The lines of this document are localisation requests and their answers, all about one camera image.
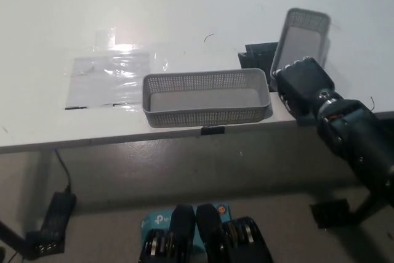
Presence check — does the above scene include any black tape strip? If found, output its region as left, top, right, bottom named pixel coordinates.
left=200, top=126, right=226, bottom=137

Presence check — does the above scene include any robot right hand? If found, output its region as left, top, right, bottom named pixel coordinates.
left=270, top=56, right=337, bottom=127

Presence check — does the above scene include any black floor tape patch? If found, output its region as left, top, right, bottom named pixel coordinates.
left=308, top=198, right=355, bottom=230

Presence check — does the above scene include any teal tp-link box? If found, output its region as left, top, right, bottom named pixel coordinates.
left=140, top=203, right=232, bottom=253

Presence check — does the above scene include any black power adapter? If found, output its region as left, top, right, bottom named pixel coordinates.
left=39, top=192, right=78, bottom=244

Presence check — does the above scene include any long grey perforated basket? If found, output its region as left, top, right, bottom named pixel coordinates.
left=141, top=68, right=272, bottom=129

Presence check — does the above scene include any black power cable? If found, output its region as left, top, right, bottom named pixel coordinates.
left=54, top=149, right=73, bottom=193

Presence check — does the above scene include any clear plastic sheet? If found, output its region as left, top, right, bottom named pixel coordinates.
left=63, top=28, right=171, bottom=111

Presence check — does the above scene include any short grey perforated basket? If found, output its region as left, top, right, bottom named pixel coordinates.
left=270, top=7, right=332, bottom=92

